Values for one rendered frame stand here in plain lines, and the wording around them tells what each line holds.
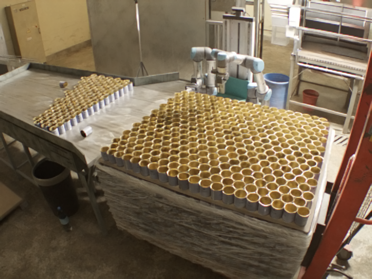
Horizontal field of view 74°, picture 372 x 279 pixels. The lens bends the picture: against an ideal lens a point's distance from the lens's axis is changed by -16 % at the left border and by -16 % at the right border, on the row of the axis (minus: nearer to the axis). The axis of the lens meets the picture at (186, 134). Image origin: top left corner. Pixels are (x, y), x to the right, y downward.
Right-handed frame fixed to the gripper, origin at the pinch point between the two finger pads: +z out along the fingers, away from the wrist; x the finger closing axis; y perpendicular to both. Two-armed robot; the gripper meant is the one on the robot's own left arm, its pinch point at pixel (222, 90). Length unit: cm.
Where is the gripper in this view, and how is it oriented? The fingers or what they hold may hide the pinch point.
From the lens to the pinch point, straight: 235.1
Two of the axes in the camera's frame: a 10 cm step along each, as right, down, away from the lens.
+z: 0.6, 8.5, 5.2
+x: 5.0, -4.8, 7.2
